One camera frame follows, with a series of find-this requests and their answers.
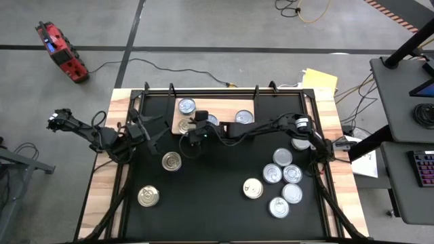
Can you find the backlit keyboard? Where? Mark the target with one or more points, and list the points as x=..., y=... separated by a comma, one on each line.
x=422, y=169

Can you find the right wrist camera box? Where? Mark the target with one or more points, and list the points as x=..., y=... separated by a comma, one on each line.
x=201, y=116

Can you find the grey metal stand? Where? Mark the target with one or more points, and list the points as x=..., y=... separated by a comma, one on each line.
x=20, y=162

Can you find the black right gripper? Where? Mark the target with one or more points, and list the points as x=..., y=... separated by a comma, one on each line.
x=207, y=132

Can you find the small grey device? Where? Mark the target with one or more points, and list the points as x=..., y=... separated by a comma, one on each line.
x=340, y=144

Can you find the navy blue tuna can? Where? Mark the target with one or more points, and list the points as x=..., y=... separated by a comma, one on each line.
x=244, y=116

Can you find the yellow paper pad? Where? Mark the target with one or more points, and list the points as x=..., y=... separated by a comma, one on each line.
x=320, y=81

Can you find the black table mat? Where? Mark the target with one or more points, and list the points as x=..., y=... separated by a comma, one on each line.
x=210, y=210

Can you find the black diagonal stand pole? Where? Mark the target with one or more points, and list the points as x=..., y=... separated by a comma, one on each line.
x=369, y=144
x=410, y=42

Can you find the teal tuna can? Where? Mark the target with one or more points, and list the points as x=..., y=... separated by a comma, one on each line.
x=186, y=106

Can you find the grey side desk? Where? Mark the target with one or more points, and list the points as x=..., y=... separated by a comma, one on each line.
x=393, y=101
x=396, y=189

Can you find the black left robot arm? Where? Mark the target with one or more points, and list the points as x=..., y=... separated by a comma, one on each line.
x=84, y=130

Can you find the orange striped floor strip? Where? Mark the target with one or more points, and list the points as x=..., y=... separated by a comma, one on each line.
x=390, y=14

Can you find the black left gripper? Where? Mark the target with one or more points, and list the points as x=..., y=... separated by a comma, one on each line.
x=137, y=132

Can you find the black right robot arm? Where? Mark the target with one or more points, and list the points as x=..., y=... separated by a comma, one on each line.
x=257, y=127

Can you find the light blue tuna can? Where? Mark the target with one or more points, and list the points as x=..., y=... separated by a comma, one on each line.
x=213, y=119

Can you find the blue screen tablet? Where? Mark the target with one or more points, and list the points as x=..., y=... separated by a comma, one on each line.
x=425, y=89

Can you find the black aluminium rig frame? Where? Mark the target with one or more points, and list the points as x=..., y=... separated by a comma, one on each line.
x=288, y=92

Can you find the wooden shelf with black frame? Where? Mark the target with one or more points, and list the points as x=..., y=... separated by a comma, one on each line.
x=223, y=108

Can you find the white paper sheet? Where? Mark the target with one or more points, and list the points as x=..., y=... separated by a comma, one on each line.
x=366, y=166

